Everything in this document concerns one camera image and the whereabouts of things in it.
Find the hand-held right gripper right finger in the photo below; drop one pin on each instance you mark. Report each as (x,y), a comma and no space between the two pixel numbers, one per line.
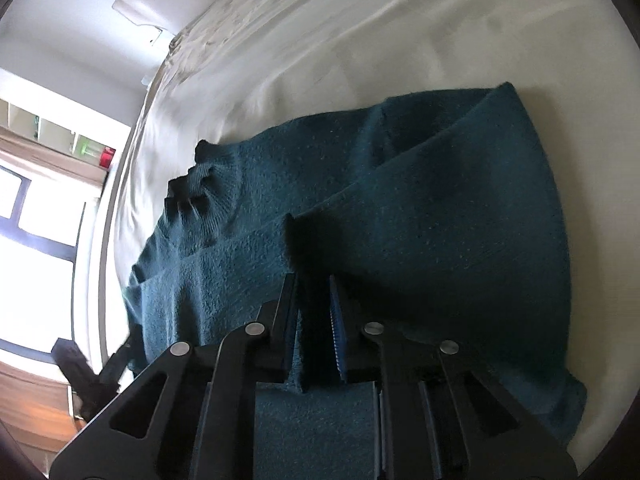
(337,325)

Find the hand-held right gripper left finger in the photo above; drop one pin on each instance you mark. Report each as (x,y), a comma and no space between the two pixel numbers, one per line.
(292,310)

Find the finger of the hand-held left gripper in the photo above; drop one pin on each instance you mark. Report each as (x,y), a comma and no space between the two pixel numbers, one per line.
(117,362)

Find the dark teal knit sweater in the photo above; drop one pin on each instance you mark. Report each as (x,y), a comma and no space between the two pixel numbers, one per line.
(400,185)

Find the red container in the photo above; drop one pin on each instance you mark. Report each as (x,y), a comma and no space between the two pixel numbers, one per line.
(107,156)

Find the green container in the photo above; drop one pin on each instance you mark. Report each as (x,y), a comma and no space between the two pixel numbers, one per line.
(87,150)

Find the beige patterned blanket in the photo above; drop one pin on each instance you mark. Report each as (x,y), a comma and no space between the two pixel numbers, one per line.
(215,30)

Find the bed with white sheet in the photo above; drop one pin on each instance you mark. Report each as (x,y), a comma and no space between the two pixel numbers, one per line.
(400,35)

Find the window with dark frame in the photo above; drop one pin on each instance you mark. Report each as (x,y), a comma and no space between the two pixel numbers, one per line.
(35,260)

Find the white wall shelf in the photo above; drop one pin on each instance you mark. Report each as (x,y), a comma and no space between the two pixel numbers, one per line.
(50,130)

